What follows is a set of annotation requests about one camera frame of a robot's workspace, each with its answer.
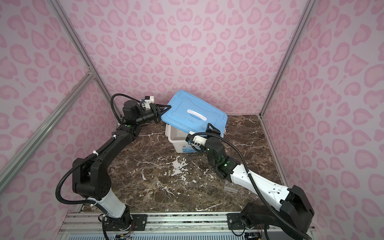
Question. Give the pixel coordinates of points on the clear plastic test tube rack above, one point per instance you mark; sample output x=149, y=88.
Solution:
x=230, y=188

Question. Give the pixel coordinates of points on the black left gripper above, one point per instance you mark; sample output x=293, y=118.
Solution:
x=156, y=112

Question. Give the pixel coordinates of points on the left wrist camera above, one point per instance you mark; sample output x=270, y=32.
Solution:
x=148, y=100

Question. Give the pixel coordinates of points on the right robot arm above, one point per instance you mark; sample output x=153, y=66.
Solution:
x=284, y=207

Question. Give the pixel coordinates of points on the white plastic storage bin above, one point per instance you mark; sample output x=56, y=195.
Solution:
x=178, y=139

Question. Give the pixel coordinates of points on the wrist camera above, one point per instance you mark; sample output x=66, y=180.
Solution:
x=148, y=100
x=195, y=140

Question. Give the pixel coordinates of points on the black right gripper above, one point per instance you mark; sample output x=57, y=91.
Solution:
x=214, y=131

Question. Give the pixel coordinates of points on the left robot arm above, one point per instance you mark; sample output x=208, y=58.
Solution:
x=90, y=177

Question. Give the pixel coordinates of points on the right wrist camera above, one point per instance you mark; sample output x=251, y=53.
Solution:
x=195, y=140

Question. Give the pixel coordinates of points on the blue plastic bin lid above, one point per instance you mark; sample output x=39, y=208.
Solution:
x=190, y=113

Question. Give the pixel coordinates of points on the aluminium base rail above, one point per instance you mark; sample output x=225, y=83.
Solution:
x=168, y=226

